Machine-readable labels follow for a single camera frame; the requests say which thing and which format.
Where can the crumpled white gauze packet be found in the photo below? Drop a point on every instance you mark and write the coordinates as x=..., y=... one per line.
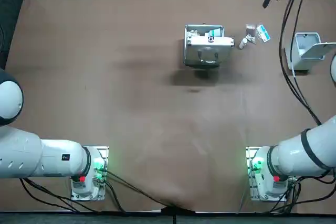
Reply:
x=193, y=33

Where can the white medicine bottle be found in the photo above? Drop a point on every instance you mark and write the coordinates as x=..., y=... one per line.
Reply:
x=243, y=43

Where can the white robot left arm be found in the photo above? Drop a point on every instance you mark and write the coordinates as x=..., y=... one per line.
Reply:
x=52, y=158

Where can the clear iodophor swab packet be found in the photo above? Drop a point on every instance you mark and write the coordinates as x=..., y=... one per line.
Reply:
x=250, y=30

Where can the aluminium medical kit case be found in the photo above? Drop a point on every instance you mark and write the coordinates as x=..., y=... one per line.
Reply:
x=210, y=53

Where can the glove zip bag blue label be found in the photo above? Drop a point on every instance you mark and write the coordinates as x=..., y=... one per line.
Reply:
x=263, y=33

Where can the white lidded waste bin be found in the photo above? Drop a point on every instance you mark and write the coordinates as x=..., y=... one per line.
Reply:
x=302, y=58

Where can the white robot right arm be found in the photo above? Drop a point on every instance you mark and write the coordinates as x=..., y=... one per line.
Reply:
x=288, y=155

